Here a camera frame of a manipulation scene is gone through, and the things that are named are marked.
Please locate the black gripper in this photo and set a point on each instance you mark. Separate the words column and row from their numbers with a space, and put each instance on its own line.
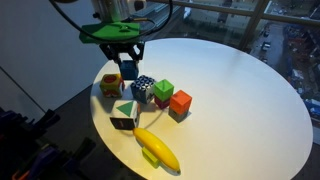
column 121, row 49

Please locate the blue number block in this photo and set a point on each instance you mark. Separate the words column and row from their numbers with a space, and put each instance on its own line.
column 129, row 70

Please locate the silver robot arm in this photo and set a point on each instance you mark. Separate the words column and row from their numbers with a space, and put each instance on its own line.
column 111, row 10

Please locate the maroon block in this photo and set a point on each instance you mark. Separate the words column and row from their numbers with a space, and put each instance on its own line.
column 161, row 104

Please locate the orange block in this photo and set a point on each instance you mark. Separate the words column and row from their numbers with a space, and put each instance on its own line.
column 180, row 101

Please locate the gray block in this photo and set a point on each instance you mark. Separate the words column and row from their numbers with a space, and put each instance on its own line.
column 177, row 116

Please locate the lime green small block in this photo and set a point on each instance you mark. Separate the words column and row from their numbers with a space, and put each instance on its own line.
column 150, row 158

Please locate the yellow cube with red circle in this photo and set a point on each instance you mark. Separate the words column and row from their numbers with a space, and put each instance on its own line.
column 111, row 86

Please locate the black white patterned cube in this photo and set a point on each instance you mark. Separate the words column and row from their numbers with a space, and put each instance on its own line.
column 143, row 88

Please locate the white cube with green triangle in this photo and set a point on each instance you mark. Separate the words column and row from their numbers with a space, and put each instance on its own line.
column 125, row 115

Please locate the yellow banana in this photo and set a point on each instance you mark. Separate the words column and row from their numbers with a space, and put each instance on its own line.
column 156, row 148

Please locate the window handrail bar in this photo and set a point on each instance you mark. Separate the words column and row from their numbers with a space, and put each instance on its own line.
column 233, row 11

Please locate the black clamp stand rig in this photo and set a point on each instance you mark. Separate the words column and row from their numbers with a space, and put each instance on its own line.
column 30, row 143

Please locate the green camera mount plate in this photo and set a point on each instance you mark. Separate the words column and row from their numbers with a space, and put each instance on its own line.
column 110, row 32

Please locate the window frame mullion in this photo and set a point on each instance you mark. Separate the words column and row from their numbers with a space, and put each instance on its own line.
column 253, row 23

